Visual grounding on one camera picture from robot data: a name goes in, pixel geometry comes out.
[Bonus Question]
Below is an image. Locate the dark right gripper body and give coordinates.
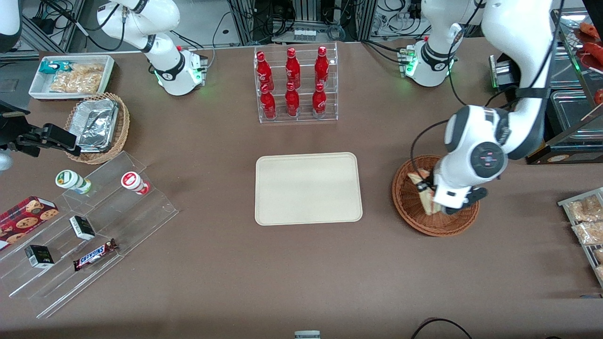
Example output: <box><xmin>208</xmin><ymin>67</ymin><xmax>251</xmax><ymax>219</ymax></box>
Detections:
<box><xmin>0</xmin><ymin>100</ymin><xmax>30</xmax><ymax>151</ymax></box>

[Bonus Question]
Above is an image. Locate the triangular sandwich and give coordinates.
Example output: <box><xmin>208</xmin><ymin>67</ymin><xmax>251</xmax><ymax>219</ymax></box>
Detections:
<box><xmin>407</xmin><ymin>170</ymin><xmax>444</xmax><ymax>216</ymax></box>

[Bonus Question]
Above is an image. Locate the white rectangular snack tray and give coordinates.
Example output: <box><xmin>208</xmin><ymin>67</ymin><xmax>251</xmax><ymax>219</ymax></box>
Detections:
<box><xmin>29</xmin><ymin>55</ymin><xmax>115</xmax><ymax>101</ymax></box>

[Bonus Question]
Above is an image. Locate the brown wicker basket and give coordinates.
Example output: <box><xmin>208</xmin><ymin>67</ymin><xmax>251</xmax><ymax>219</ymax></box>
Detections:
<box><xmin>392</xmin><ymin>155</ymin><xmax>481</xmax><ymax>237</ymax></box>

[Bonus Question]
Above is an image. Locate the metal snack tray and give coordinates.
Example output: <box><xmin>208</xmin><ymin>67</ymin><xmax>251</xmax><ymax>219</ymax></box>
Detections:
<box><xmin>558</xmin><ymin>187</ymin><xmax>603</xmax><ymax>289</ymax></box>

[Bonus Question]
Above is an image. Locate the light wicker basket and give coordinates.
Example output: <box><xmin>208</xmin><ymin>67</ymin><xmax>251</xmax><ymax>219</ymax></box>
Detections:
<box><xmin>65</xmin><ymin>92</ymin><xmax>130</xmax><ymax>165</ymax></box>

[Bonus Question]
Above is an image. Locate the beige serving tray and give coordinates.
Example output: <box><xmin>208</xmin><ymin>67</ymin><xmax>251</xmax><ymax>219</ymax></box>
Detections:
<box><xmin>255</xmin><ymin>152</ymin><xmax>363</xmax><ymax>226</ymax></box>

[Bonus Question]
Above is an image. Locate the red cookie box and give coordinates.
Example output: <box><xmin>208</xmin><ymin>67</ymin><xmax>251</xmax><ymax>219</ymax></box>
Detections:
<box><xmin>0</xmin><ymin>196</ymin><xmax>60</xmax><ymax>251</ymax></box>

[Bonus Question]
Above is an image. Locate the green lidded yogurt cup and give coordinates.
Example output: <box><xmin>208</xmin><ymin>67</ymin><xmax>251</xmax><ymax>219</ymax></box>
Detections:
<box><xmin>55</xmin><ymin>169</ymin><xmax>92</xmax><ymax>195</ymax></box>

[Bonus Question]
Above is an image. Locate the green snack packet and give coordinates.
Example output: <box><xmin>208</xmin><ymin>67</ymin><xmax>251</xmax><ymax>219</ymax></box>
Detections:
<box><xmin>39</xmin><ymin>60</ymin><xmax>74</xmax><ymax>75</ymax></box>

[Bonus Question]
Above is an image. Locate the clear bag of crackers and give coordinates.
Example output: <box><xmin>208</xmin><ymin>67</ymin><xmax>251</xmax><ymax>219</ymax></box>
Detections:
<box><xmin>49</xmin><ymin>63</ymin><xmax>106</xmax><ymax>94</ymax></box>

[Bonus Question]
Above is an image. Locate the aluminium foil container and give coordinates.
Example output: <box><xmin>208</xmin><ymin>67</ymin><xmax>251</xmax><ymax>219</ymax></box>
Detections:
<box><xmin>74</xmin><ymin>98</ymin><xmax>119</xmax><ymax>153</ymax></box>

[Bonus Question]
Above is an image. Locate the black and white small box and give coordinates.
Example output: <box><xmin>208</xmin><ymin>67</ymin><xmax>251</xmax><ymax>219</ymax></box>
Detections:
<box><xmin>69</xmin><ymin>216</ymin><xmax>96</xmax><ymax>241</ymax></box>

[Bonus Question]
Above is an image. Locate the silver box with green light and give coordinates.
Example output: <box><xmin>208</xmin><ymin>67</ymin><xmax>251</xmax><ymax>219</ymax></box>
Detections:
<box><xmin>489</xmin><ymin>54</ymin><xmax>517</xmax><ymax>90</ymax></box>

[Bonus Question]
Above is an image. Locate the snickers chocolate bar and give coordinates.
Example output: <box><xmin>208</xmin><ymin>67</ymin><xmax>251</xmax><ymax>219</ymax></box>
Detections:
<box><xmin>73</xmin><ymin>238</ymin><xmax>118</xmax><ymax>272</ymax></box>

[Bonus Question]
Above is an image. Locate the red lidded yogurt cup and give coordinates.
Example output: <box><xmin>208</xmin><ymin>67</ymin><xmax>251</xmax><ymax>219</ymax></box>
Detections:
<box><xmin>121</xmin><ymin>171</ymin><xmax>151</xmax><ymax>196</ymax></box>

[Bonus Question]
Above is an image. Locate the clear acrylic stepped display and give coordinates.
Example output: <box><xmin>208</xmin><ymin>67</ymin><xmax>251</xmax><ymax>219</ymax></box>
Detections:
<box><xmin>0</xmin><ymin>151</ymin><xmax>179</xmax><ymax>319</ymax></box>

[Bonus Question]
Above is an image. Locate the red cola bottle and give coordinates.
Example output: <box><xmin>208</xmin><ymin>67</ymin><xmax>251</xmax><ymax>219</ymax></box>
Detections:
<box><xmin>285</xmin><ymin>47</ymin><xmax>301</xmax><ymax>88</ymax></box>
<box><xmin>315</xmin><ymin>46</ymin><xmax>329</xmax><ymax>88</ymax></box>
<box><xmin>260</xmin><ymin>84</ymin><xmax>277</xmax><ymax>119</ymax></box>
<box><xmin>256</xmin><ymin>51</ymin><xmax>275</xmax><ymax>91</ymax></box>
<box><xmin>312</xmin><ymin>82</ymin><xmax>327</xmax><ymax>118</ymax></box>
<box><xmin>285</xmin><ymin>81</ymin><xmax>300</xmax><ymax>117</ymax></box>

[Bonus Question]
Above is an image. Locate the clear acrylic bottle rack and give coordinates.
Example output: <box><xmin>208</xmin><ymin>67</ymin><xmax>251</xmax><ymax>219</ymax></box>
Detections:
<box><xmin>253</xmin><ymin>42</ymin><xmax>339</xmax><ymax>124</ymax></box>

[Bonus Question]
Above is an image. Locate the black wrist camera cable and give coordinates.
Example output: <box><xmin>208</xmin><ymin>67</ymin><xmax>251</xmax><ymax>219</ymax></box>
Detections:
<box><xmin>409</xmin><ymin>120</ymin><xmax>454</xmax><ymax>179</ymax></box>

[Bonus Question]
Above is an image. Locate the black floor cable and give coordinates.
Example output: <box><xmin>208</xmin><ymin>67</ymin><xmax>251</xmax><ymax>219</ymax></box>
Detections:
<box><xmin>410</xmin><ymin>318</ymin><xmax>474</xmax><ymax>339</ymax></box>

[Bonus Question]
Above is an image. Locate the aluminium profile frame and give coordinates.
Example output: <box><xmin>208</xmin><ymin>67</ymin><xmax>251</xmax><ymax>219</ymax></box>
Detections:
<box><xmin>228</xmin><ymin>0</ymin><xmax>378</xmax><ymax>44</ymax></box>

